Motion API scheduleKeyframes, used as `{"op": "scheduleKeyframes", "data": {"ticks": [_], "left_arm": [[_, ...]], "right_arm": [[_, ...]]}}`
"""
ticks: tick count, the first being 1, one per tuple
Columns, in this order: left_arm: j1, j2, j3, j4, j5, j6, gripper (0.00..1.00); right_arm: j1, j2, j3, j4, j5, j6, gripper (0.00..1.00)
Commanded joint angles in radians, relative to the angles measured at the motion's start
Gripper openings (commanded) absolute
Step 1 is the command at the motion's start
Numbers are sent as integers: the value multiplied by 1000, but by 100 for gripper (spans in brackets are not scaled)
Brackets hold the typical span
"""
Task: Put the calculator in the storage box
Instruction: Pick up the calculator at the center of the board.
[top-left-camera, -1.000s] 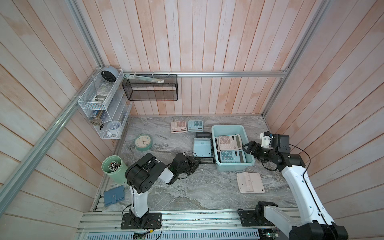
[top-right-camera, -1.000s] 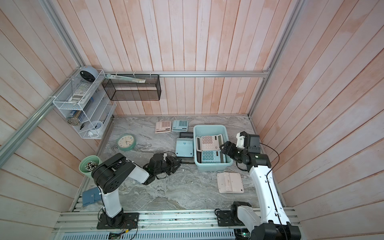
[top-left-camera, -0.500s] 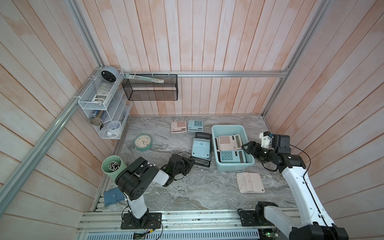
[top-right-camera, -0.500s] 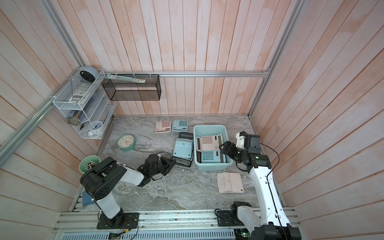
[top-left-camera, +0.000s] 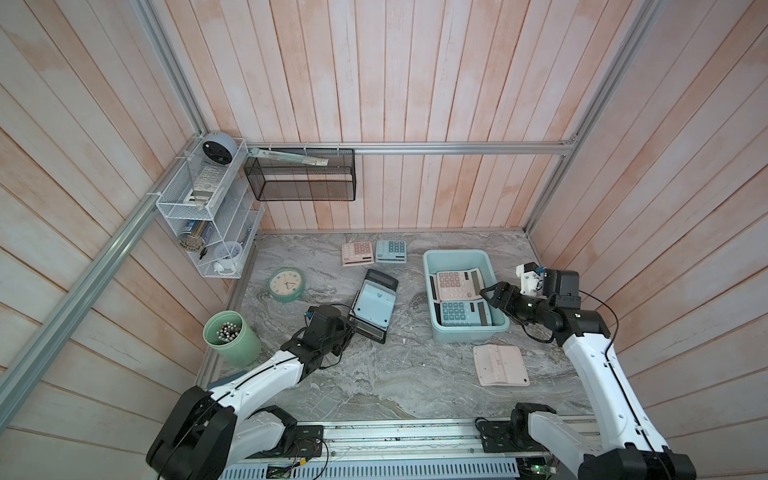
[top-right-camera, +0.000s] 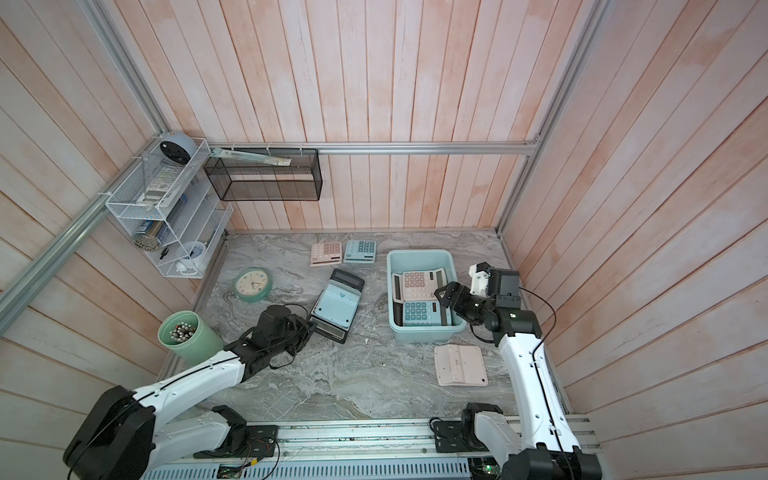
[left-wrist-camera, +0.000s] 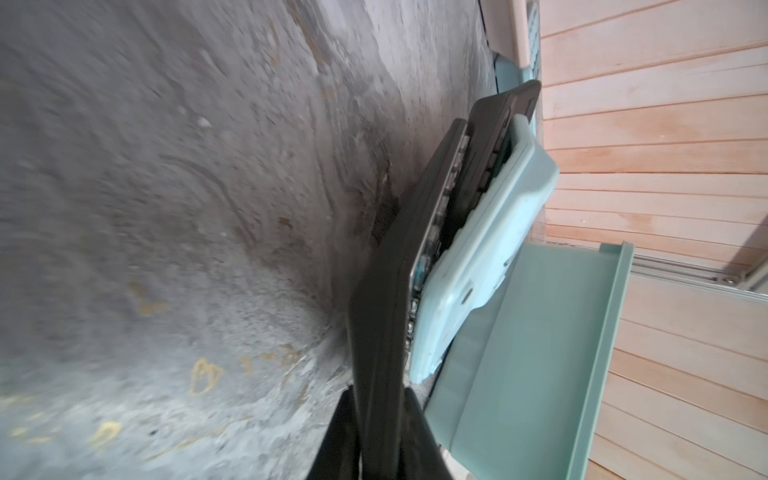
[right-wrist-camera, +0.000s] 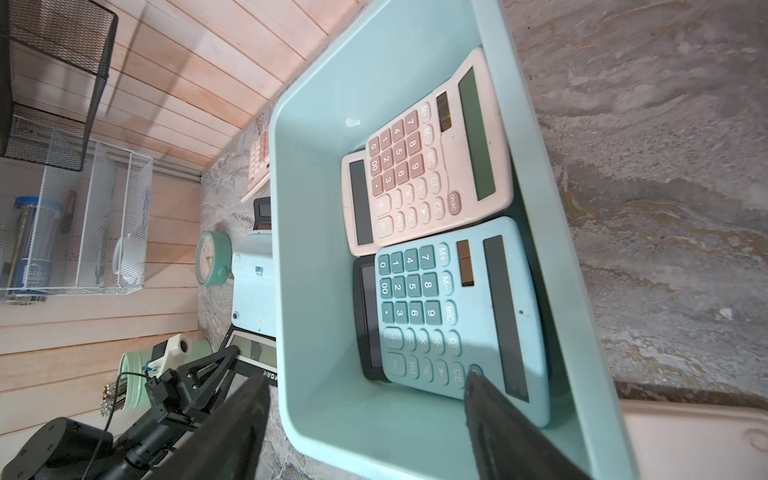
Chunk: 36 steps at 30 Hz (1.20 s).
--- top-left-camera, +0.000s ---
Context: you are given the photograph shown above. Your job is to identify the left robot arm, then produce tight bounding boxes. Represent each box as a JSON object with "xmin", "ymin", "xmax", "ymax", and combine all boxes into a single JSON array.
[{"xmin": 146, "ymin": 304, "xmax": 355, "ymax": 479}]

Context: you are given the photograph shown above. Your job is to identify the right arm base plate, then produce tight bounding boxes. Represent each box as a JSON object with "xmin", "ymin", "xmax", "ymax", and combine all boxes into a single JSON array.
[{"xmin": 474, "ymin": 417, "xmax": 548, "ymax": 453}]

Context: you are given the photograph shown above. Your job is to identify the green pen cup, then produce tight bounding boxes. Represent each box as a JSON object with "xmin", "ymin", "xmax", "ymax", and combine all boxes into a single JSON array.
[{"xmin": 203, "ymin": 310, "xmax": 262, "ymax": 367}]

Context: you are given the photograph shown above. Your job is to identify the white wire shelf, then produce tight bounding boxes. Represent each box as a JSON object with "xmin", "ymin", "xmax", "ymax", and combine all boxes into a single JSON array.
[{"xmin": 156, "ymin": 135, "xmax": 264, "ymax": 279}]

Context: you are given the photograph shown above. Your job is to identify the small teal calculator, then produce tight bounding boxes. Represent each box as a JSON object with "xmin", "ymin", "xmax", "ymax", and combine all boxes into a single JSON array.
[{"xmin": 375, "ymin": 240, "xmax": 407, "ymax": 264}]

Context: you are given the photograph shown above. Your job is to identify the upturned pink calculator right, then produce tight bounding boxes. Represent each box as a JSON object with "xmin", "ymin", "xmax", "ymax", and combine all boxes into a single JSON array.
[{"xmin": 473, "ymin": 344, "xmax": 531, "ymax": 387}]

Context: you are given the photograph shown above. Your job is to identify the black mesh basket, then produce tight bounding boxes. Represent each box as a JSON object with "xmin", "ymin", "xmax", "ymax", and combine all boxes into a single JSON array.
[{"xmin": 244, "ymin": 147, "xmax": 357, "ymax": 202}]

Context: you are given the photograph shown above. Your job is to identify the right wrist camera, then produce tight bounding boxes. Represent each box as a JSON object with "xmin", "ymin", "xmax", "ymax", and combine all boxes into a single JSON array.
[{"xmin": 515, "ymin": 262, "xmax": 544, "ymax": 297}]

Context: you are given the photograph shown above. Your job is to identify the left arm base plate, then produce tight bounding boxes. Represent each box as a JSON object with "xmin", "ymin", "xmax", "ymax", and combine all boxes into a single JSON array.
[{"xmin": 264, "ymin": 424, "xmax": 325, "ymax": 459}]

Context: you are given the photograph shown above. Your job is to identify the white mug on shelf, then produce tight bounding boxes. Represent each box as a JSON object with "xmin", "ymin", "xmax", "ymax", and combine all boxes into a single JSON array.
[{"xmin": 213, "ymin": 241, "xmax": 243, "ymax": 275}]

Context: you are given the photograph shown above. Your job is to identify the upturned light blue calculator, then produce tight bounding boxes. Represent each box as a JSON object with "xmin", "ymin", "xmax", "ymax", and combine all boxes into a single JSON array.
[{"xmin": 352, "ymin": 280, "xmax": 396, "ymax": 330}]

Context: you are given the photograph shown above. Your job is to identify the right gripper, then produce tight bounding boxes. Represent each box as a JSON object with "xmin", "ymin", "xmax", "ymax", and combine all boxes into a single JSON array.
[{"xmin": 480, "ymin": 282, "xmax": 553, "ymax": 326}]

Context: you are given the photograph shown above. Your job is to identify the mint green storage box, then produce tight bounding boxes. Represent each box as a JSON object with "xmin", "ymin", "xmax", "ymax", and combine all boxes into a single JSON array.
[{"xmin": 423, "ymin": 249, "xmax": 510, "ymax": 344}]

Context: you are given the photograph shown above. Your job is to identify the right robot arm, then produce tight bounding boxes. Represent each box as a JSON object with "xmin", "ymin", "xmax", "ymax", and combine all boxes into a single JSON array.
[{"xmin": 479, "ymin": 263, "xmax": 697, "ymax": 479}]

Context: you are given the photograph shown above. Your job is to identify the small pink calculator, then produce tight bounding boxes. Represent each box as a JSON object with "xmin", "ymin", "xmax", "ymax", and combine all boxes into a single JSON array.
[{"xmin": 341, "ymin": 241, "xmax": 375, "ymax": 267}]

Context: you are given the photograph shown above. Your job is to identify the grey round alarm clock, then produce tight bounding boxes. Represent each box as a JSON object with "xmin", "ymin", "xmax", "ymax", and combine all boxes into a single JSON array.
[{"xmin": 202, "ymin": 132, "xmax": 238, "ymax": 165}]

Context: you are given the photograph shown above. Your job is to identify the ruler on basket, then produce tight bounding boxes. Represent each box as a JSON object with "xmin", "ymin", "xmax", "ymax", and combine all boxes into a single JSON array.
[{"xmin": 248, "ymin": 148, "xmax": 329, "ymax": 167}]

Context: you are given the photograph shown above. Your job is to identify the green round clock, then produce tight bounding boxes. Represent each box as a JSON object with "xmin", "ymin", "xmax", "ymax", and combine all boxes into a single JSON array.
[{"xmin": 267, "ymin": 267, "xmax": 306, "ymax": 303}]

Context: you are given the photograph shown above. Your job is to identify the large black desk calculator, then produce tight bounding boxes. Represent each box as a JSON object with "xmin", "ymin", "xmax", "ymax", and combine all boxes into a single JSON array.
[{"xmin": 350, "ymin": 269, "xmax": 398, "ymax": 344}]

